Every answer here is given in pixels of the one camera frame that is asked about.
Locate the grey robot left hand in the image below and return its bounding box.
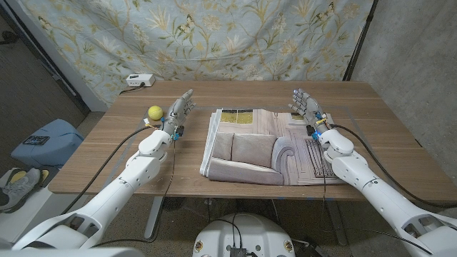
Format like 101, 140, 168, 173
161, 89, 197, 136

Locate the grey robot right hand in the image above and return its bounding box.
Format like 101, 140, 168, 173
288, 88, 330, 136

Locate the sofa print cloth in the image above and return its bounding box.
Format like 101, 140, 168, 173
199, 108, 349, 186

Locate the yellow tennis ball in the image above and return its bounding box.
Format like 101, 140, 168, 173
147, 105, 164, 121

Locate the floral print backdrop cloth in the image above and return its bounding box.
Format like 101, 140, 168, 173
17, 0, 374, 108

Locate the white power strip box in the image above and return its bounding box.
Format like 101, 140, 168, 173
125, 74, 156, 88

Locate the black backdrop stand pole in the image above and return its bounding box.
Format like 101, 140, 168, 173
342, 0, 379, 81

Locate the white table leg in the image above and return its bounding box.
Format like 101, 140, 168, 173
324, 199, 349, 246
144, 196, 165, 240

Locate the blue-grey padded stool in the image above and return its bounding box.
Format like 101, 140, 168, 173
10, 119, 85, 168

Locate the white robot torso base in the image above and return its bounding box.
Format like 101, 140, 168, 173
191, 213, 296, 257

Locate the grey sneaker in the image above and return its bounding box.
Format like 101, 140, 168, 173
0, 167, 42, 214

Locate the white robot chest cover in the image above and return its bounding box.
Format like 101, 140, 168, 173
0, 247, 146, 257

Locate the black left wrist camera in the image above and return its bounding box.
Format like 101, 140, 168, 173
171, 124, 186, 141

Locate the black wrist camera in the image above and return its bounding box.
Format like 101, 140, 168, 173
171, 124, 186, 141
306, 124, 321, 140

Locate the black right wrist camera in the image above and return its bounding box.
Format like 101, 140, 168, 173
306, 124, 321, 140

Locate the black power strip cord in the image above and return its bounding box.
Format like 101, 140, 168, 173
119, 82, 146, 96

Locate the thin black left wrist cable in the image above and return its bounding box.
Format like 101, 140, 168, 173
91, 137, 178, 248

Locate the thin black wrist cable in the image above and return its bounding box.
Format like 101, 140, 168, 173
91, 137, 178, 248
320, 151, 433, 256

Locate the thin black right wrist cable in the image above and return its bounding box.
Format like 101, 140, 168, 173
320, 151, 433, 256

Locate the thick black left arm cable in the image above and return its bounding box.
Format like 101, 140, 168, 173
60, 124, 160, 215

